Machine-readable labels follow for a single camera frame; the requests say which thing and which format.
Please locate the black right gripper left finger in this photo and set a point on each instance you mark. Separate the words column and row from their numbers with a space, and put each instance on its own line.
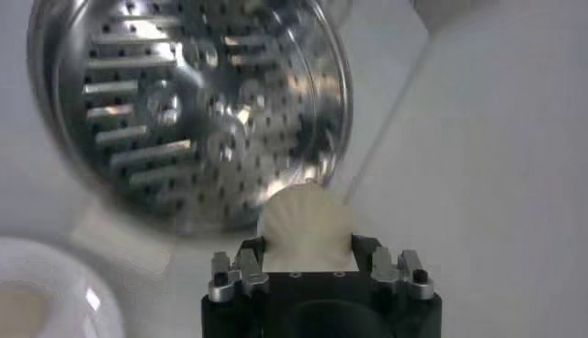
column 241, row 271

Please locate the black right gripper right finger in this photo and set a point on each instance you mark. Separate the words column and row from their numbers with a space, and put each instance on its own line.
column 390, row 271

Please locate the stainless steel steamer basket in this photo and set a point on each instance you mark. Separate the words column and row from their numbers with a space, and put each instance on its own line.
column 184, row 92

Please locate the round white plate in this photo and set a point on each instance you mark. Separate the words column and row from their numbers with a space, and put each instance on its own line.
column 92, row 285

